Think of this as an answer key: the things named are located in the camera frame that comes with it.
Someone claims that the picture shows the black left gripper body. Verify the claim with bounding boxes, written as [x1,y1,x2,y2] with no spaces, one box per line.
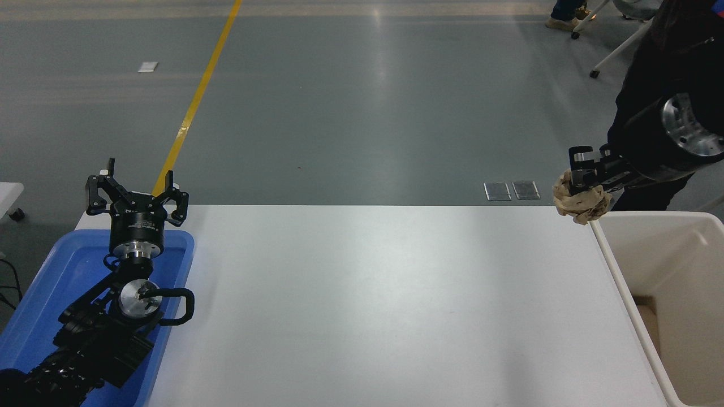
[109,197,169,248]

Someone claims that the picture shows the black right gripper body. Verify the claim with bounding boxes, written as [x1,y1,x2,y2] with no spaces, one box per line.
[609,99,700,183]

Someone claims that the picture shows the tan paper ball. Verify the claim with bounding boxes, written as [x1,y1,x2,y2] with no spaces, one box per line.
[553,168,613,226]

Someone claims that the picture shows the blue plastic tray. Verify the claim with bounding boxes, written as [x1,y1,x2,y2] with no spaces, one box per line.
[0,229,196,407]

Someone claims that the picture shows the small white wheeled table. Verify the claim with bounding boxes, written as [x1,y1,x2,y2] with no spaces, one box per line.
[0,181,26,222]

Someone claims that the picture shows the large pale bin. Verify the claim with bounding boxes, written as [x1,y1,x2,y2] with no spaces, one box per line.
[588,211,724,407]

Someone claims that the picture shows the black floor cable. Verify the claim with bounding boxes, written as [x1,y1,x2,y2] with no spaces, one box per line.
[0,257,24,310]

